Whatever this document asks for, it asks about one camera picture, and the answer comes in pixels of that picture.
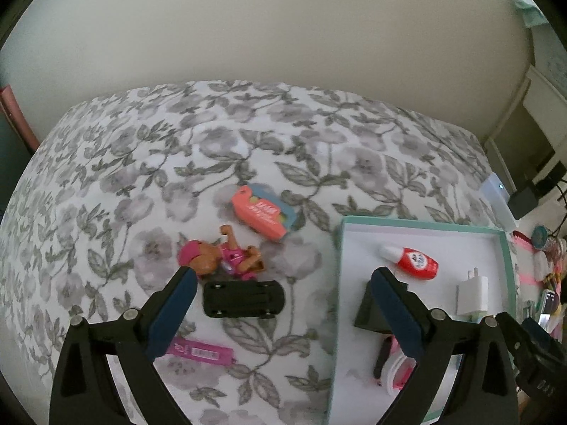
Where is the white shelf unit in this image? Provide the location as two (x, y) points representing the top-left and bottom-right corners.
(483, 64), (567, 187)

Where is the white plug charger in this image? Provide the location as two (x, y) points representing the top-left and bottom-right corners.
(456, 267), (489, 322)

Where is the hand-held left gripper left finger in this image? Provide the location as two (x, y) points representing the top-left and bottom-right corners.
(49, 266), (198, 425)

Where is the red glue bottle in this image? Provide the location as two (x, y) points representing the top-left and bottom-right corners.
(378, 244), (440, 282)

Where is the toy doll with pink hair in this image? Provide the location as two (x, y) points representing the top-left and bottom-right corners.
(178, 224), (268, 282)

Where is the reddish wooden frame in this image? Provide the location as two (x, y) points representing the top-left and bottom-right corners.
(0, 84), (40, 151)

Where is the black power adapter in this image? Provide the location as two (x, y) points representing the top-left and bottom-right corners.
(507, 181), (545, 220)

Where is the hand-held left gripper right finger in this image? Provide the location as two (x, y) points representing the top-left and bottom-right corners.
(370, 267), (520, 425)

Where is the black charger block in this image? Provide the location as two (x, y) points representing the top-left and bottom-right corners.
(353, 284), (391, 335)

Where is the teal box with white inside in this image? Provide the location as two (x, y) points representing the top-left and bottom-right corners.
(325, 215), (520, 425)

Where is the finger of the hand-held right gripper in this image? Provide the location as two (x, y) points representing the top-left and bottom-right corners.
(494, 312), (534, 366)

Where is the pink rectangular packet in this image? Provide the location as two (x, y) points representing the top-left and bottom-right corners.
(165, 335), (235, 366)

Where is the grey floral bedsheet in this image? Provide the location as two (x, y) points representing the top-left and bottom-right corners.
(0, 80), (503, 425)

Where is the teal round tin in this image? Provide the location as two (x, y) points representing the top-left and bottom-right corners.
(530, 225), (554, 249)

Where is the pale green box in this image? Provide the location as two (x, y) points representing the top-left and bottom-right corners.
(516, 0), (548, 27)

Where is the coral and blue small box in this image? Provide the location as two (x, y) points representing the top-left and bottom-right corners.
(231, 183), (298, 244)

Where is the white box with indicator light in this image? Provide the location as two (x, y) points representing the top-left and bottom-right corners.
(479, 172), (517, 231)

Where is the black toy car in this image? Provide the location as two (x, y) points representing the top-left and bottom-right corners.
(202, 280), (285, 318)

